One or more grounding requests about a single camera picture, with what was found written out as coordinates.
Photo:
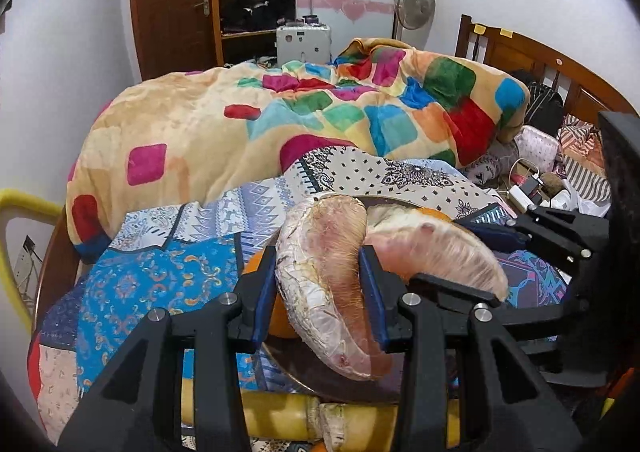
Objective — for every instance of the dark round plate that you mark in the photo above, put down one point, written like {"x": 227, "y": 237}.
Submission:
{"x": 320, "y": 382}

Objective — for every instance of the white charger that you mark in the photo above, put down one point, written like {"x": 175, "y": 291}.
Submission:
{"x": 521, "y": 197}

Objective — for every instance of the patchwork bed sheet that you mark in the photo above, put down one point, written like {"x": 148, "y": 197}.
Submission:
{"x": 165, "y": 272}

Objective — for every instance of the white machine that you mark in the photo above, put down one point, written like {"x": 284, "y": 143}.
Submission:
{"x": 302, "y": 43}

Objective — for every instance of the wooden bed headboard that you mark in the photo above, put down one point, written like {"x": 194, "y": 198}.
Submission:
{"x": 540, "y": 55}

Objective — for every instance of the standing fan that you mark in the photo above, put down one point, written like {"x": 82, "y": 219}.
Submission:
{"x": 415, "y": 2}

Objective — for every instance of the orange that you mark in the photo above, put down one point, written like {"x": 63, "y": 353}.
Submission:
{"x": 320, "y": 447}
{"x": 282, "y": 321}

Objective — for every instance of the grey patterned cloth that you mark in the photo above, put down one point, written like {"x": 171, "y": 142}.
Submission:
{"x": 492, "y": 160}

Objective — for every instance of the black bag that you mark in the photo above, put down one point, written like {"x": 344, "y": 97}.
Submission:
{"x": 544, "y": 105}

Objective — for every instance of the white plastic bag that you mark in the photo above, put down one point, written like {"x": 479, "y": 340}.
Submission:
{"x": 575, "y": 199}

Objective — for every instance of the yellow chair frame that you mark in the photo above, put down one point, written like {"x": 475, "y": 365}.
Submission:
{"x": 30, "y": 204}

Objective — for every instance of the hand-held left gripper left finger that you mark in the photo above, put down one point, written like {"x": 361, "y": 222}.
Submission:
{"x": 265, "y": 304}

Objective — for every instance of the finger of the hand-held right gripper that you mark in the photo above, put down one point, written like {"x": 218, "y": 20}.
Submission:
{"x": 492, "y": 232}
{"x": 450, "y": 288}

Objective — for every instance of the colourful checked fleece blanket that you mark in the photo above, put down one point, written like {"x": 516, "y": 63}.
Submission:
{"x": 210, "y": 117}

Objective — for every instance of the pink box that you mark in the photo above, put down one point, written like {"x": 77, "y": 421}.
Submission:
{"x": 539, "y": 148}

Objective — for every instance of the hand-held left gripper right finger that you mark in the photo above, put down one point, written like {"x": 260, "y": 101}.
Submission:
{"x": 373, "y": 297}

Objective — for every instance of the pomelo wedge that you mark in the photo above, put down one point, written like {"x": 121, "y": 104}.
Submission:
{"x": 440, "y": 252}
{"x": 320, "y": 277}

